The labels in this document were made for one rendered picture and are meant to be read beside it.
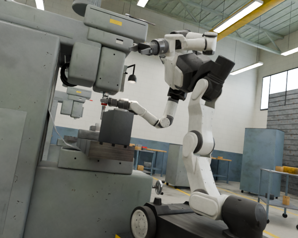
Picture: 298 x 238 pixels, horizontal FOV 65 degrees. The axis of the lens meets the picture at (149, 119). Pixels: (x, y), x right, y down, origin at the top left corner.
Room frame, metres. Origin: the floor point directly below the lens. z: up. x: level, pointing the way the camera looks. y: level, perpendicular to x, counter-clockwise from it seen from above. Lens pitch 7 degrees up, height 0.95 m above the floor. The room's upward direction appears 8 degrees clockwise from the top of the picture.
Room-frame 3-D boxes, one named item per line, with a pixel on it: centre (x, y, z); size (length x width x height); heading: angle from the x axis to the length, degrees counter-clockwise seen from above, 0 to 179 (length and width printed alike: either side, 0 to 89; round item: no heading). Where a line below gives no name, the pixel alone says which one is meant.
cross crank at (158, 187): (1.93, -0.12, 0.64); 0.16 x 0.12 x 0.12; 109
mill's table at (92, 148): (1.80, 0.36, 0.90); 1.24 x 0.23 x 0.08; 19
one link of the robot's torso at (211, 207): (1.36, -0.42, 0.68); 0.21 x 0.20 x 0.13; 37
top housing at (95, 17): (1.76, 0.37, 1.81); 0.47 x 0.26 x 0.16; 109
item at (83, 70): (1.71, 0.54, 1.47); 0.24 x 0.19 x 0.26; 19
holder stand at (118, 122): (1.41, 0.19, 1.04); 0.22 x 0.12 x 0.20; 28
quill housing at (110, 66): (1.77, 0.36, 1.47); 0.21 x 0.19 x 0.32; 19
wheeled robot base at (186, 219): (1.39, -0.41, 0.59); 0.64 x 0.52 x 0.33; 37
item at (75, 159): (1.77, 0.35, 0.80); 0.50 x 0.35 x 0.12; 109
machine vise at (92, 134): (1.88, 0.36, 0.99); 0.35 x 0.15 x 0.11; 109
